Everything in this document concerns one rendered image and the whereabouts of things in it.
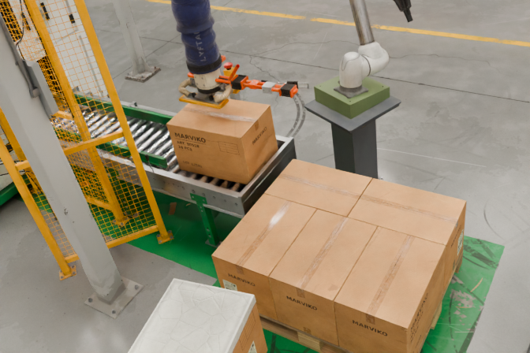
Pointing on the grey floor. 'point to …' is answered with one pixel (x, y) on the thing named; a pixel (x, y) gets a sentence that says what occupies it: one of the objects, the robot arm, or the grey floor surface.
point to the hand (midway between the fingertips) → (408, 16)
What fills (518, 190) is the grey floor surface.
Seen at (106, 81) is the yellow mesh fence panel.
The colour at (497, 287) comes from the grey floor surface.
